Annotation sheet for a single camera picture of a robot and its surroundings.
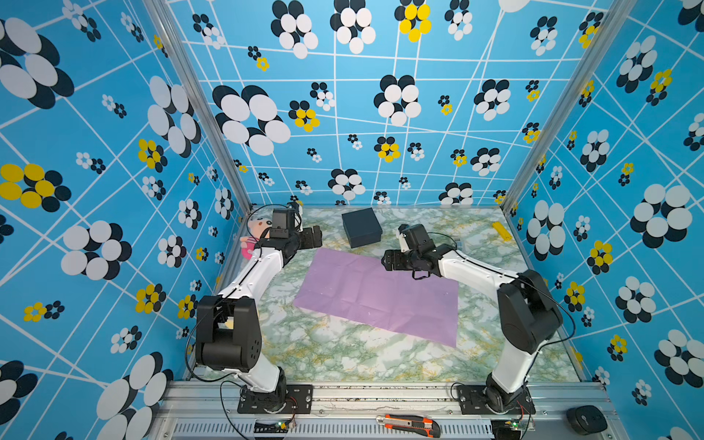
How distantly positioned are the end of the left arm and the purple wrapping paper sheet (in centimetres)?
5

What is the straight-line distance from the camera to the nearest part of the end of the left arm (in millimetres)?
655

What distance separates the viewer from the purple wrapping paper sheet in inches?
34.8
